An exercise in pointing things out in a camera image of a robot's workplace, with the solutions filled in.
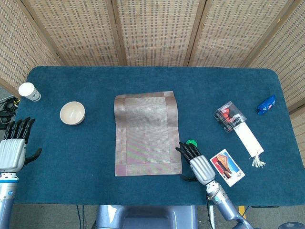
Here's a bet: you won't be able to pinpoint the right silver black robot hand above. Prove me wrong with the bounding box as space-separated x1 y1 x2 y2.
175 142 216 185

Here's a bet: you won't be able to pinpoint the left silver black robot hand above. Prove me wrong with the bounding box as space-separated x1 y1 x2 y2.
0 116 42 173

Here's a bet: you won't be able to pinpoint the gray woven placemat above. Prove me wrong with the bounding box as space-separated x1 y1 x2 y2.
113 90 183 177

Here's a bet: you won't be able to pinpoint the cream bowl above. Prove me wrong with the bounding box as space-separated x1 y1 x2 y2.
60 101 86 125

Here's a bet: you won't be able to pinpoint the gray-blue robot base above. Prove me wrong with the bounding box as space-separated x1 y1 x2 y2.
94 205 200 229

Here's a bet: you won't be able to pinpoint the picture card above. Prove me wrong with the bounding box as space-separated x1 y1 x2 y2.
209 148 246 188

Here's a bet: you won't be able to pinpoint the white table leg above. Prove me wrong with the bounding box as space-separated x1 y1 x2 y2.
208 205 216 229

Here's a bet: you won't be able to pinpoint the white bookmark with tassel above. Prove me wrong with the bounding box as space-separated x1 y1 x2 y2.
233 121 266 169

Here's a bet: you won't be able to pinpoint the clear box red black print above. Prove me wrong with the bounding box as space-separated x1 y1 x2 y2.
213 101 247 134

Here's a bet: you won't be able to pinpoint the white paper cup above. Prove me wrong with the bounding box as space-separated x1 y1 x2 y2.
18 82 41 103

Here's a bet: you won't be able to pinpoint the blue table cover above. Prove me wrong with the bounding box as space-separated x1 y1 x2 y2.
0 66 303 207

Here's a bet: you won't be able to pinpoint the blue snack packet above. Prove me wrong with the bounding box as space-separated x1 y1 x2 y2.
256 95 276 116

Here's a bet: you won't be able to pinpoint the woven bamboo folding screen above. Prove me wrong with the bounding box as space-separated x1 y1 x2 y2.
0 0 305 144

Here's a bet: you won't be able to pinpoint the black cables and adapter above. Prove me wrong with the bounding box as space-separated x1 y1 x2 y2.
0 95 21 131

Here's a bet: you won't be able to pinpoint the blue cables under table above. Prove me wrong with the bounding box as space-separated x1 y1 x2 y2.
75 204 85 229

